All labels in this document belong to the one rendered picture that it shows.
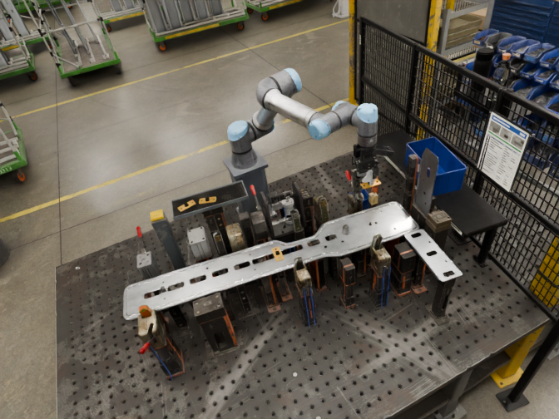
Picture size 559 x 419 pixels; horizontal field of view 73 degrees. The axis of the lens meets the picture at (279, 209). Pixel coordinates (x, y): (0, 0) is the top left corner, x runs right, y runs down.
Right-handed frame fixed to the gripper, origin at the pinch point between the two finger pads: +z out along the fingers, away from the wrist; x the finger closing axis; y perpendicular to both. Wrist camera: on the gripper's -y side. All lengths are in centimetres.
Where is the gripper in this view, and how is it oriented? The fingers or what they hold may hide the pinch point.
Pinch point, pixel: (370, 180)
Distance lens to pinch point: 168.7
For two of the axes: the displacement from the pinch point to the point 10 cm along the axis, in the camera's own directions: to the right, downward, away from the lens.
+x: 2.9, 6.1, -7.4
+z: 1.4, 7.3, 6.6
